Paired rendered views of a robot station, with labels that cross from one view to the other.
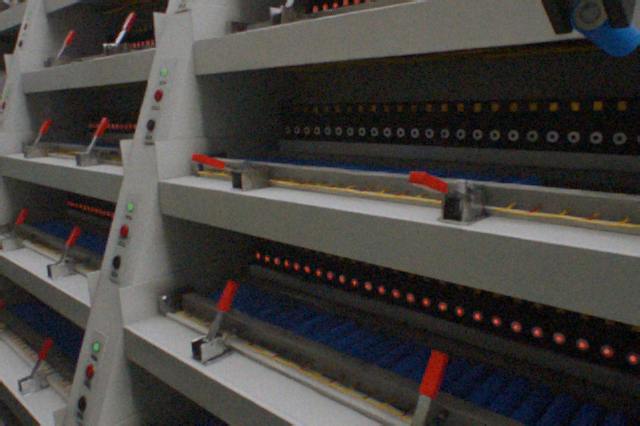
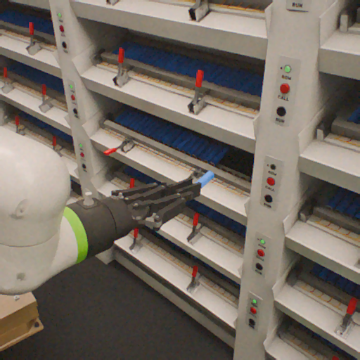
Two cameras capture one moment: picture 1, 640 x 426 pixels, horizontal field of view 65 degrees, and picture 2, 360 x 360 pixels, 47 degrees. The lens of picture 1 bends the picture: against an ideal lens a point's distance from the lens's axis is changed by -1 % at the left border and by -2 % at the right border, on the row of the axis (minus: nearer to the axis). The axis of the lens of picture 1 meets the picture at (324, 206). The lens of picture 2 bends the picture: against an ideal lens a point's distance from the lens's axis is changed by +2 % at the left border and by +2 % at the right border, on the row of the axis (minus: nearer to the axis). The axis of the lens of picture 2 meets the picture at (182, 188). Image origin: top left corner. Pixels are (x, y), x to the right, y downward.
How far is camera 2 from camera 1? 77 cm
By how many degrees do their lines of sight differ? 37
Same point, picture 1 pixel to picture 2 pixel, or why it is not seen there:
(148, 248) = (95, 162)
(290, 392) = not seen: hidden behind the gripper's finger
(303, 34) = (130, 98)
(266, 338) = not seen: hidden behind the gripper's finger
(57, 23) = not seen: outside the picture
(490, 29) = (193, 126)
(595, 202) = (229, 181)
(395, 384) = (190, 214)
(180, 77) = (80, 92)
